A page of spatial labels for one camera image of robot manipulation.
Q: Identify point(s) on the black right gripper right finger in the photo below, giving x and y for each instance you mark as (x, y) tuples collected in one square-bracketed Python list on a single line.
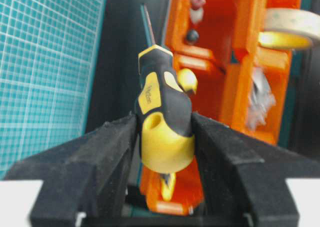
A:
[(243, 176)]

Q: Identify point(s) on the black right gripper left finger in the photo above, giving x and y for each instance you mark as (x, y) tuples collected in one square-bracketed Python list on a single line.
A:
[(87, 175)]

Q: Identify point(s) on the large yellow black screwdriver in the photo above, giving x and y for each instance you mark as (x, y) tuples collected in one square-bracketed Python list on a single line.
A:
[(164, 111)]

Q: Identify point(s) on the orange container rack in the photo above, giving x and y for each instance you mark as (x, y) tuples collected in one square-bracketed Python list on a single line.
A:
[(240, 83)]

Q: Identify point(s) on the small yellow black screwdriver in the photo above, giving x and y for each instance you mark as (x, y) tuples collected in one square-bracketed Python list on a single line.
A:
[(187, 80)]

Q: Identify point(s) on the green grid cutting mat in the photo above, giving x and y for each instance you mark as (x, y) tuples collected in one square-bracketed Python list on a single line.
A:
[(48, 55)]

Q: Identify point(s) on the beige double-sided tape roll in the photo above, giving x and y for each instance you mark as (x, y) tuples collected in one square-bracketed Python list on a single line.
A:
[(289, 29)]

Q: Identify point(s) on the white red-capped tube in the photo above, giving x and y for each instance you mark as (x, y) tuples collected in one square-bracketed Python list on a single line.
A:
[(196, 11)]

